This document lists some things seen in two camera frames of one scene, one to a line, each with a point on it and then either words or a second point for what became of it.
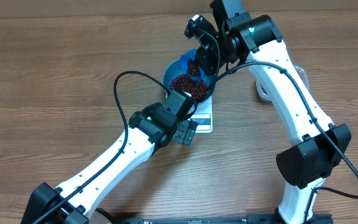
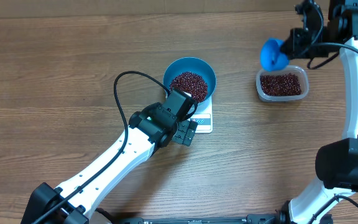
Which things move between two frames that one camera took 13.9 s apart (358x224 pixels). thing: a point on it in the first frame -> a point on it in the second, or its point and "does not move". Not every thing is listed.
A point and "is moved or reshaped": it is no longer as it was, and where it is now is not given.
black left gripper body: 184,134 does not move
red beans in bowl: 197,88 does not move
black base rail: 249,219 does not move
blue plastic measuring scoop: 184,59 is moved or reshaped
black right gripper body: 211,60 -> 302,46
